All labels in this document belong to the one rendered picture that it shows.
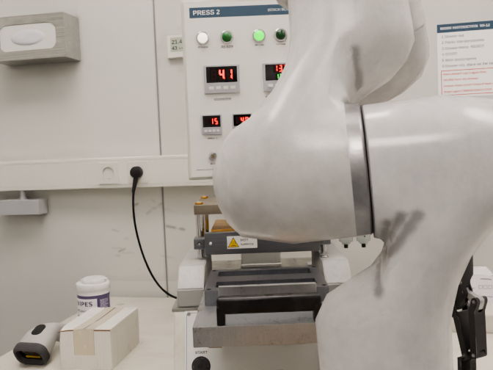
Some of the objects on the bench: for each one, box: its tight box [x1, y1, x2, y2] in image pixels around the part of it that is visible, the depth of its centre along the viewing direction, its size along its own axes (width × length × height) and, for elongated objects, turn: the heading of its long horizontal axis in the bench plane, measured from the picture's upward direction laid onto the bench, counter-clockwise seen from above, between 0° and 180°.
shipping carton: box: [60, 307, 139, 370], centre depth 140 cm, size 19×13×9 cm
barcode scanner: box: [12, 322, 67, 366], centre depth 142 cm, size 20×8×8 cm
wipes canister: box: [76, 275, 111, 316], centre depth 157 cm, size 9×9×15 cm
